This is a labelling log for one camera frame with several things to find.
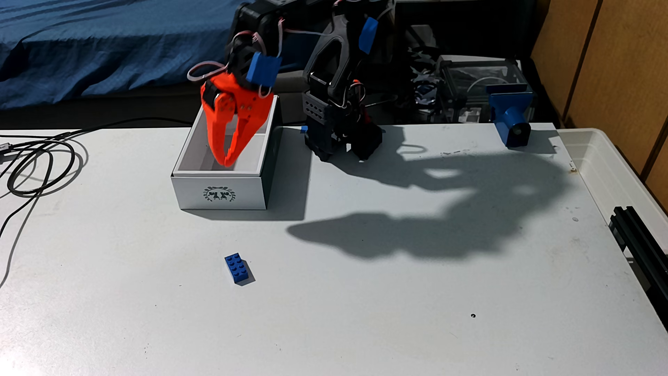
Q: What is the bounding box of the white plastic bin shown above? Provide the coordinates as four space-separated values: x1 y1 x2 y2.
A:
557 128 668 246

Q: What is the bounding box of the blue bed sheet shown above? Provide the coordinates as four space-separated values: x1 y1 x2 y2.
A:
0 0 262 109

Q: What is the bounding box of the white cardboard box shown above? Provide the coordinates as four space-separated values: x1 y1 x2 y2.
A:
171 94 284 211

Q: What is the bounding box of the black and white patterned bag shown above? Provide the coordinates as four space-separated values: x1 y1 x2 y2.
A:
409 47 440 108

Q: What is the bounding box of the grey servo cable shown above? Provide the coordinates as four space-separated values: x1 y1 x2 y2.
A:
187 60 230 84

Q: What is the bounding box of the black coiled cable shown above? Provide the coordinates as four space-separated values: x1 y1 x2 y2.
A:
0 117 194 199

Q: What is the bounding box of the clear plastic container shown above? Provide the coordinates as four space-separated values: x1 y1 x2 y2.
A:
437 56 530 124

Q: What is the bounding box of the black aluminium rail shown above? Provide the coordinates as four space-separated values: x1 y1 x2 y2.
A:
609 206 668 330

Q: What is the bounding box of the thin black cable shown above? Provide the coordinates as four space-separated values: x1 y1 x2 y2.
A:
0 151 53 288

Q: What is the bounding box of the wooden cabinet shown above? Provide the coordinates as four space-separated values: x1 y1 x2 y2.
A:
531 0 668 210

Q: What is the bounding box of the blue tape piece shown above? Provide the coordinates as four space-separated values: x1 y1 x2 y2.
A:
246 52 283 87
359 17 380 55

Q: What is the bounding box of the blue printed clamp mount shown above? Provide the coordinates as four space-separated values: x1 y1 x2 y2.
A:
487 86 534 148

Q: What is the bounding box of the blue toy brick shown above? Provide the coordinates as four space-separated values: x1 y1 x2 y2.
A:
224 253 250 284

